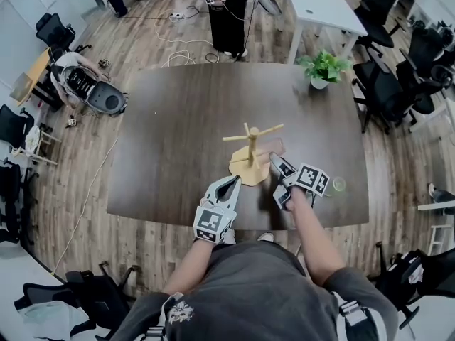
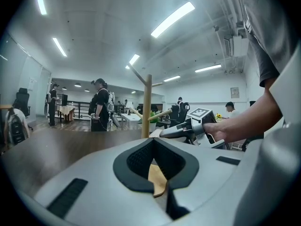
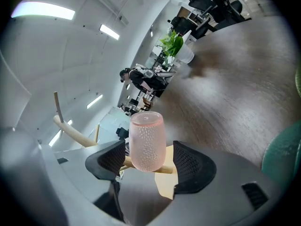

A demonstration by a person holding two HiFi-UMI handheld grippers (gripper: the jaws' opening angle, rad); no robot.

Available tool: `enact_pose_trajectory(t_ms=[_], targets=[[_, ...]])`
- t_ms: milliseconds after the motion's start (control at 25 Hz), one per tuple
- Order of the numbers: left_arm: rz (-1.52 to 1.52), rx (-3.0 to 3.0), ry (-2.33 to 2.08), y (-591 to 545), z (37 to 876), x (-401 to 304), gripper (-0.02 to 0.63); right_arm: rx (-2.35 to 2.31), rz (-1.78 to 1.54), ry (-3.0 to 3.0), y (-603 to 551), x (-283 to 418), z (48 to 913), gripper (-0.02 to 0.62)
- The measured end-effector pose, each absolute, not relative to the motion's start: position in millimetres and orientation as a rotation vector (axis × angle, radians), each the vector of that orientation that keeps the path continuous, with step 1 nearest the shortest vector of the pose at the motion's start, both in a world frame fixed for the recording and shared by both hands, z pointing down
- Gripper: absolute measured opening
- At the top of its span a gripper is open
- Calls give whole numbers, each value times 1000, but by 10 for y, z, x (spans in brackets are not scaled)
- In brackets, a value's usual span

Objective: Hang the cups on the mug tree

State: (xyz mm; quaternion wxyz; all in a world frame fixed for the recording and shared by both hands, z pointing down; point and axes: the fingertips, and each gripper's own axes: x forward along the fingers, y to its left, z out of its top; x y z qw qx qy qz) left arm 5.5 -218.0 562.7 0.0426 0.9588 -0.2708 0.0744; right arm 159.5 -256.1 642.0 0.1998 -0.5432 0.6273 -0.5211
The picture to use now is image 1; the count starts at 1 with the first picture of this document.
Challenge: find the yellow top side table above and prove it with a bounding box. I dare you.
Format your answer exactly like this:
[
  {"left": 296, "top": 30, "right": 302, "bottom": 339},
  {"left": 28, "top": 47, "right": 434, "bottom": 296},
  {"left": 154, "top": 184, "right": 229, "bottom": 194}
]
[{"left": 10, "top": 46, "right": 53, "bottom": 108}]

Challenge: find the long wooden top table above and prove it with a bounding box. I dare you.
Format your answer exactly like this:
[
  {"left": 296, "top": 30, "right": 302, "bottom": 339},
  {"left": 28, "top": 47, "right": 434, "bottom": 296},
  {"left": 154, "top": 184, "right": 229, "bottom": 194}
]
[{"left": 417, "top": 200, "right": 455, "bottom": 212}]

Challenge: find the thin white floor cable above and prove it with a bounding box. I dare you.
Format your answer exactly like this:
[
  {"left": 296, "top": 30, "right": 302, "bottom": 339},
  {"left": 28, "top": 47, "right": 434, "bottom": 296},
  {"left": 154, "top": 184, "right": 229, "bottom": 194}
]
[{"left": 51, "top": 139, "right": 120, "bottom": 275}]

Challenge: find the person's left forearm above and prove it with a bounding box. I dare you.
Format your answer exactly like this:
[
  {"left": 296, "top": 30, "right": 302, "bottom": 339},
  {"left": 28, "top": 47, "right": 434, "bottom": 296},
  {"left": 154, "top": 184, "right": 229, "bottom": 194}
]
[{"left": 161, "top": 239, "right": 218, "bottom": 296}]

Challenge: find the light grey cloth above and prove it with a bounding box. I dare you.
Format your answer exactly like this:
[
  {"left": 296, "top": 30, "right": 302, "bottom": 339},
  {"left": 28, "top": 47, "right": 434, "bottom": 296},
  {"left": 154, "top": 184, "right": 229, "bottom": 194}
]
[{"left": 23, "top": 298, "right": 90, "bottom": 341}]

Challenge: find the person's right forearm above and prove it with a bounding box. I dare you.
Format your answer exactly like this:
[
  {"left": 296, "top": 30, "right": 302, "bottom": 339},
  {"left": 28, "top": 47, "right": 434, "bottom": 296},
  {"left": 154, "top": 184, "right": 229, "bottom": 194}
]
[{"left": 284, "top": 188, "right": 348, "bottom": 287}]

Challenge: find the patterned cloth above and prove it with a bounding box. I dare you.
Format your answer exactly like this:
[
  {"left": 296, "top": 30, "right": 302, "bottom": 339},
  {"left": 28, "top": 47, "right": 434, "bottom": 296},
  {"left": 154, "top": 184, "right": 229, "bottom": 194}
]
[{"left": 405, "top": 261, "right": 426, "bottom": 286}]

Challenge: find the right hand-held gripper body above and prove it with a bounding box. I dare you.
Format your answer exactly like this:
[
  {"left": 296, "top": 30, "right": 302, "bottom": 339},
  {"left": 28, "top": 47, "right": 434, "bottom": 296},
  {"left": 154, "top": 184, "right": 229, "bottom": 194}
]
[{"left": 272, "top": 162, "right": 330, "bottom": 211}]

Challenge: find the yellow-green translucent cup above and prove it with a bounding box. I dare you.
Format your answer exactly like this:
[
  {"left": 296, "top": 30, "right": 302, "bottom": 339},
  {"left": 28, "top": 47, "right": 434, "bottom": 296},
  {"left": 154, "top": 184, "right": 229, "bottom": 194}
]
[{"left": 328, "top": 176, "right": 348, "bottom": 197}]

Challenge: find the person's dark grey shirt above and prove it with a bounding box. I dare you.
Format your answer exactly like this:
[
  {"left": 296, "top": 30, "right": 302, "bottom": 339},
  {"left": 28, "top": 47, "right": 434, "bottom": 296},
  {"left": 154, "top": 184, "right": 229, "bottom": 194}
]
[{"left": 109, "top": 242, "right": 399, "bottom": 341}]

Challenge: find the white frame stool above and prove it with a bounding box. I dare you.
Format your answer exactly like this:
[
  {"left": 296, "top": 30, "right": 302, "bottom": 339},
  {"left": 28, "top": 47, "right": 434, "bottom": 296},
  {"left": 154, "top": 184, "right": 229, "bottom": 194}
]
[{"left": 428, "top": 224, "right": 455, "bottom": 255}]

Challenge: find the square white table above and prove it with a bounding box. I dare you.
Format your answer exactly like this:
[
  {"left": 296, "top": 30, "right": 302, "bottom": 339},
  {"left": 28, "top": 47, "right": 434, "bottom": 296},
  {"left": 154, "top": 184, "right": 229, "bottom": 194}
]
[{"left": 280, "top": 0, "right": 369, "bottom": 63}]

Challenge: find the wooden stool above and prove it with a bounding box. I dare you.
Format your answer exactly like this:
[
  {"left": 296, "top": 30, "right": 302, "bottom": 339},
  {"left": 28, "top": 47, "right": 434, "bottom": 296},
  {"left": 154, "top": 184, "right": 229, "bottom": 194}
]
[{"left": 12, "top": 124, "right": 61, "bottom": 166}]

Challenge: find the white floral cloth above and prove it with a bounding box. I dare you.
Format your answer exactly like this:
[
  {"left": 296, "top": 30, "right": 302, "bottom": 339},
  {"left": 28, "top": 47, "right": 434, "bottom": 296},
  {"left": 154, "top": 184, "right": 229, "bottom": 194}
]
[{"left": 26, "top": 125, "right": 43, "bottom": 152}]

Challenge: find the wooden cup tree stand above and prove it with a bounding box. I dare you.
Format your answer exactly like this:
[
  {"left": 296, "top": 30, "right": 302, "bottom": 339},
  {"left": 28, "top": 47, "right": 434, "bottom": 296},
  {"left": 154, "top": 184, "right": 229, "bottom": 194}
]
[{"left": 223, "top": 122, "right": 285, "bottom": 187}]

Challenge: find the black office chair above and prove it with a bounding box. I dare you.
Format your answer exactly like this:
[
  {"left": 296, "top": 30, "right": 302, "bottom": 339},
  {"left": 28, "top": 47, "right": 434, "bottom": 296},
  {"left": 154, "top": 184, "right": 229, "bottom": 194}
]
[
  {"left": 0, "top": 161, "right": 40, "bottom": 244},
  {"left": 397, "top": 26, "right": 455, "bottom": 117},
  {"left": 351, "top": 60, "right": 419, "bottom": 134},
  {"left": 14, "top": 261, "right": 138, "bottom": 341},
  {"left": 35, "top": 12, "right": 92, "bottom": 55},
  {"left": 0, "top": 104, "right": 35, "bottom": 152},
  {"left": 355, "top": 0, "right": 405, "bottom": 55},
  {"left": 368, "top": 242, "right": 455, "bottom": 330}
]

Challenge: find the pink translucent cup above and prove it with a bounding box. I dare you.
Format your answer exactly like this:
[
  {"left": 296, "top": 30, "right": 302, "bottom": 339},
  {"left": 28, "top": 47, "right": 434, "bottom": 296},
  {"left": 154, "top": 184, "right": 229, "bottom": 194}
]
[{"left": 261, "top": 136, "right": 287, "bottom": 161}]

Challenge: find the coiled white cable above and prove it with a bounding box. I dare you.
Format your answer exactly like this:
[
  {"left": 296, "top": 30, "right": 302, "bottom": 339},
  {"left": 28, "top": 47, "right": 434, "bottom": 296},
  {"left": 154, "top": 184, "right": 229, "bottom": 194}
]
[{"left": 154, "top": 11, "right": 214, "bottom": 69}]

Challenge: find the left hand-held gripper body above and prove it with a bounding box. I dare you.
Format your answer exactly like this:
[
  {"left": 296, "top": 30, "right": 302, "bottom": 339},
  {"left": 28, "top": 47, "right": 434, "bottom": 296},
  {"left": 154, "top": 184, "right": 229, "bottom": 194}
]
[{"left": 193, "top": 204, "right": 237, "bottom": 244}]

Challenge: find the person's left shoulder strap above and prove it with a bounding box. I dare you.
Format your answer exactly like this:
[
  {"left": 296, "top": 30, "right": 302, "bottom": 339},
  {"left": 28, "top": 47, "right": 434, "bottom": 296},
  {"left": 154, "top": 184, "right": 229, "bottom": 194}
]
[{"left": 144, "top": 292, "right": 186, "bottom": 341}]

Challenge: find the green plant in white pot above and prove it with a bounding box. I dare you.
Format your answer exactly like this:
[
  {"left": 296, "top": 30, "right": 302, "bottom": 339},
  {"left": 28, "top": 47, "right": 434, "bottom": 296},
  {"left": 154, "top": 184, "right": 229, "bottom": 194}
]
[{"left": 296, "top": 49, "right": 353, "bottom": 90}]

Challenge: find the person's right shoulder strap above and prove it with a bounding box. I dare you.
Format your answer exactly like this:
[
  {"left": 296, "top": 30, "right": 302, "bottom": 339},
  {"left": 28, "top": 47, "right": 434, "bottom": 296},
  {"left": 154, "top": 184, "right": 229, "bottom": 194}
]
[{"left": 330, "top": 291, "right": 385, "bottom": 341}]

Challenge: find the person's shoulder strap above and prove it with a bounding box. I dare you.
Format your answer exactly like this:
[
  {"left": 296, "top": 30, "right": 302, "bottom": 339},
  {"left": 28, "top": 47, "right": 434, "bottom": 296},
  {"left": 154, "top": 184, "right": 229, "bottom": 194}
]
[
  {"left": 330, "top": 291, "right": 385, "bottom": 341},
  {"left": 144, "top": 292, "right": 186, "bottom": 341}
]

